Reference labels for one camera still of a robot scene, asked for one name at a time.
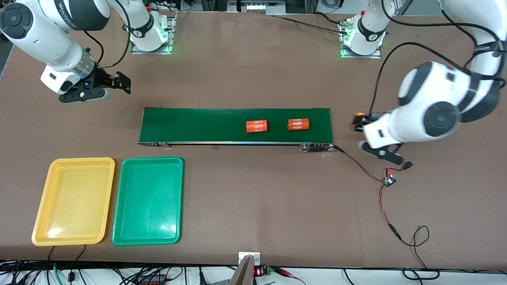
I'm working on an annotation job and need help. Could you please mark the orange 4680 cylinder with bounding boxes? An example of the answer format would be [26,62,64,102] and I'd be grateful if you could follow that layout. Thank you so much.
[287,118,310,131]
[246,120,269,133]

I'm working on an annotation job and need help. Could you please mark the red-black conveyor motor lead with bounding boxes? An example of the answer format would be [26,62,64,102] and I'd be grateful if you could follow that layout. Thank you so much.
[333,145,385,183]

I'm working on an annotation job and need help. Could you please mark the red-black lead with black plug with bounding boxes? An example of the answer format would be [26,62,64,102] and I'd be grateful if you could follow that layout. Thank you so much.
[390,161,414,177]

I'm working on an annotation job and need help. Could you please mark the green conveyor belt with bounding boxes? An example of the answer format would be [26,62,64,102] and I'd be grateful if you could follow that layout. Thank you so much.
[137,107,336,153]

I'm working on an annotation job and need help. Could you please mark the red-black power supply lead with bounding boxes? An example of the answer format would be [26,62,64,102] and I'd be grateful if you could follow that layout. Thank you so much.
[378,184,430,270]

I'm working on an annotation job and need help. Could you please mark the green plastic tray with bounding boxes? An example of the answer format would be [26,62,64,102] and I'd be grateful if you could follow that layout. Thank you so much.
[112,157,184,246]

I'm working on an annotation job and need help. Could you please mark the yellow plastic tray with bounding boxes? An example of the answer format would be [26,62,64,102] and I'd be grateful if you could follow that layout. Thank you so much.
[31,157,116,247]

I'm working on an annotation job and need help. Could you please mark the red clip leads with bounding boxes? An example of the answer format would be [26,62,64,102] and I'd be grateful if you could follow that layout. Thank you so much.
[273,267,307,285]

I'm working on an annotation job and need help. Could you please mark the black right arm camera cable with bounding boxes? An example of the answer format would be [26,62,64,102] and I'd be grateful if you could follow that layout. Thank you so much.
[83,0,132,68]

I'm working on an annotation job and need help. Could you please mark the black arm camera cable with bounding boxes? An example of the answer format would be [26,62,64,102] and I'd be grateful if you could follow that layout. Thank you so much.
[368,42,507,117]
[83,0,132,68]

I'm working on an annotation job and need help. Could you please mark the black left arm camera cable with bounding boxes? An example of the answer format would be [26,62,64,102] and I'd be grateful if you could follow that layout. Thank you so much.
[368,42,507,117]

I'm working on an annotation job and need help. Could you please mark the short black table cable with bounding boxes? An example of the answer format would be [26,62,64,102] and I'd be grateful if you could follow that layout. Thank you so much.
[315,11,349,26]

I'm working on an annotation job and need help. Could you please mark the long black table cable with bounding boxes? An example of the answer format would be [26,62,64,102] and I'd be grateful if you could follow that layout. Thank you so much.
[269,12,353,36]

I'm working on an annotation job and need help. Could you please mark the aluminium frame with device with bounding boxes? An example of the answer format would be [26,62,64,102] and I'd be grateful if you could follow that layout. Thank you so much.
[227,0,286,15]

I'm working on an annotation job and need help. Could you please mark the black looped floor cable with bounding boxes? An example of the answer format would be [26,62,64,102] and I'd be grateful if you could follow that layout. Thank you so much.
[402,268,440,281]

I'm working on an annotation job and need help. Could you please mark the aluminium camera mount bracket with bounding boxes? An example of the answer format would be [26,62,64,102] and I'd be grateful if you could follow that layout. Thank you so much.
[229,252,261,285]

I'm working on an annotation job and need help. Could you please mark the black cable with ferrite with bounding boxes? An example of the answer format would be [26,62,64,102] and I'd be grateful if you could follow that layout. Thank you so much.
[68,245,87,282]

